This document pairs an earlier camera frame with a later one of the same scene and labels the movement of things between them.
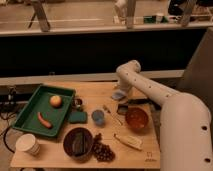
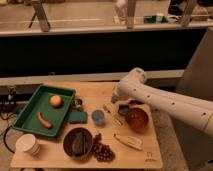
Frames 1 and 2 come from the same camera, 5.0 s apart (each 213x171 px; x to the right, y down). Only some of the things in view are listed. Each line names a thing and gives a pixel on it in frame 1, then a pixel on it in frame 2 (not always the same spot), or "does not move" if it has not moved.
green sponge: (78, 117) does not move
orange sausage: (44, 121) does not move
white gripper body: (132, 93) to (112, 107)
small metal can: (77, 104) does not move
